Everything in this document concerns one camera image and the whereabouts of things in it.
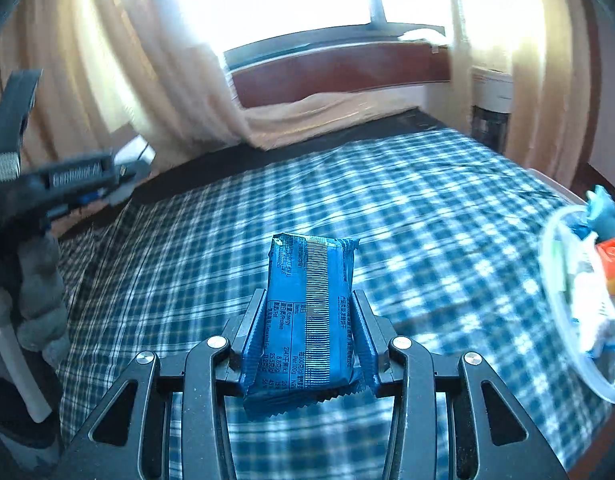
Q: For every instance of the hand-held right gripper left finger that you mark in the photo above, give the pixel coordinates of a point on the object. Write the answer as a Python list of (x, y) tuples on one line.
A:
[(250, 330)]

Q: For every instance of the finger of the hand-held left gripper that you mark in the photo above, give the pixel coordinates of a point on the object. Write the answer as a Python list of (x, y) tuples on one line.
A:
[(125, 172)]

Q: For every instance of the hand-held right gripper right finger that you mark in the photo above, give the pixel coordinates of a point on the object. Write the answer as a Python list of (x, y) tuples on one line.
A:
[(363, 340)]

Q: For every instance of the small white case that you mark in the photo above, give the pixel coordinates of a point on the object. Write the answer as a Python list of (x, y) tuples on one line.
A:
[(137, 149)]

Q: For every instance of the blue snack packet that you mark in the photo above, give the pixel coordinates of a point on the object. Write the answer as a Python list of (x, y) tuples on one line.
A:
[(307, 310)]

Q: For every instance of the clear plastic basin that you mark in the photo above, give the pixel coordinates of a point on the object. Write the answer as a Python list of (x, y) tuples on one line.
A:
[(552, 280)]

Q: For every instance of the white plastic packet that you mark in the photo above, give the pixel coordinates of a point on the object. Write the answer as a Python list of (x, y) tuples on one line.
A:
[(590, 305)]

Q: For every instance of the orange and yellow block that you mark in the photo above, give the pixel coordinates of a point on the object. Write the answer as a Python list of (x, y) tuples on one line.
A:
[(612, 265)]

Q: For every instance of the teal plastic bag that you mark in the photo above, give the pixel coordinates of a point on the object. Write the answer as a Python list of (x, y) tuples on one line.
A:
[(605, 210)]

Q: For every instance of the person's left hand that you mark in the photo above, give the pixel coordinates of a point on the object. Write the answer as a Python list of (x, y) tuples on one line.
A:
[(37, 290)]

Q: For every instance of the black mattress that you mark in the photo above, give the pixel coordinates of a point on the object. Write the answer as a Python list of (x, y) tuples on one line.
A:
[(227, 165)]

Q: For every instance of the cream embossed curtain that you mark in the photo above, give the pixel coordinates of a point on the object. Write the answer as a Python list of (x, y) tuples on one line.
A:
[(542, 60), (137, 60)]

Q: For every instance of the blue plaid bed sheet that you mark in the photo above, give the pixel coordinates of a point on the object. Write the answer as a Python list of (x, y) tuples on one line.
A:
[(412, 220)]

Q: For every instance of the white tube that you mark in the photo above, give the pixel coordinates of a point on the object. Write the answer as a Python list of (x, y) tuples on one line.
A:
[(29, 390)]

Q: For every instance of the brown wooden window sill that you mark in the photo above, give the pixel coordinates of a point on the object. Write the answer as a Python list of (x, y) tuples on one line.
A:
[(337, 70)]

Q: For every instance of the white and black tower fan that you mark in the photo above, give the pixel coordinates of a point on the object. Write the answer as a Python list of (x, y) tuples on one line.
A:
[(492, 110)]

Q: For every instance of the white cloth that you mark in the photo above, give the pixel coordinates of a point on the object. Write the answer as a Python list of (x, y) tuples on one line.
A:
[(420, 35)]

